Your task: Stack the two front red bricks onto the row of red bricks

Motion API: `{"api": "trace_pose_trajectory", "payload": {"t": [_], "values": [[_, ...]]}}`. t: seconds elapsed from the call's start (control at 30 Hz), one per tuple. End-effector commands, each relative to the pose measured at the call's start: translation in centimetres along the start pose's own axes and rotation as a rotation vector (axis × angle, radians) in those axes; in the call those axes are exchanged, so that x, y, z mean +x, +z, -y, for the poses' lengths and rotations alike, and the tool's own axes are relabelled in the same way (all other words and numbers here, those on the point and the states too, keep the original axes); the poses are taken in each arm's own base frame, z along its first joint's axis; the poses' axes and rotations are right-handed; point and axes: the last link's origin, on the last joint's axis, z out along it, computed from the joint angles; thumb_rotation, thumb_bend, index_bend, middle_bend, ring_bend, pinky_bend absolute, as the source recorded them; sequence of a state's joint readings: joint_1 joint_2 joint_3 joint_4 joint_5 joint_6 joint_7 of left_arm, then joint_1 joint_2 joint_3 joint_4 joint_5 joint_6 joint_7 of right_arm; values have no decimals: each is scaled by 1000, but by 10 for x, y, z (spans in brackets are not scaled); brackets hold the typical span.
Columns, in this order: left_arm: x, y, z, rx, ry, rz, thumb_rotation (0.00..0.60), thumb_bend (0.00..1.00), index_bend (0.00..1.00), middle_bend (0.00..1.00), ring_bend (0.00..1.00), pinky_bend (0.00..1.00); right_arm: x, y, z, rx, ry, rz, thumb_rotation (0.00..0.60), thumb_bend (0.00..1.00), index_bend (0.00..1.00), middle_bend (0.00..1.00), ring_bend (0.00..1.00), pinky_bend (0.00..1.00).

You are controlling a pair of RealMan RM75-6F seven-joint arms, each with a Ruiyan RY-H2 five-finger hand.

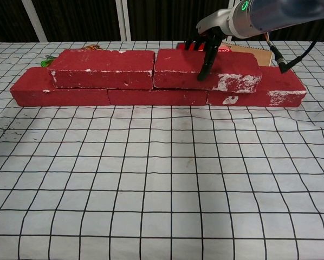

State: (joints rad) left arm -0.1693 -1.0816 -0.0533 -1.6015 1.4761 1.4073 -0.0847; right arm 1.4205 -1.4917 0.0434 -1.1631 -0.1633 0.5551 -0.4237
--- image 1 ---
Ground white black checkered tablecloth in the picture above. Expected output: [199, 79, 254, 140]
[0, 40, 324, 260]

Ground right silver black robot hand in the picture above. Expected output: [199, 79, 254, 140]
[185, 8, 235, 81]

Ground white frame post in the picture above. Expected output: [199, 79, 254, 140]
[22, 0, 48, 43]
[115, 0, 132, 42]

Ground brown spiral notebook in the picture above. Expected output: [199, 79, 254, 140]
[218, 41, 274, 67]

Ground red brick white notch mark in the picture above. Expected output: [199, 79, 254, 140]
[206, 66, 307, 108]

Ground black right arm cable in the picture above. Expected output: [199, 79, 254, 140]
[264, 31, 320, 74]

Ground red brick chipped white edges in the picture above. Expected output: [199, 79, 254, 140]
[48, 49, 156, 90]

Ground red foam brick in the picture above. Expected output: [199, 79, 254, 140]
[107, 88, 208, 106]
[10, 67, 111, 107]

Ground red brick white scuffed corner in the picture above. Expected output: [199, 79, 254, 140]
[153, 48, 263, 94]

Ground red black stamp pad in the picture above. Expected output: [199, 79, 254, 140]
[176, 42, 206, 51]

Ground green orange snack packet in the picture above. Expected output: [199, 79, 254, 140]
[40, 44, 103, 68]

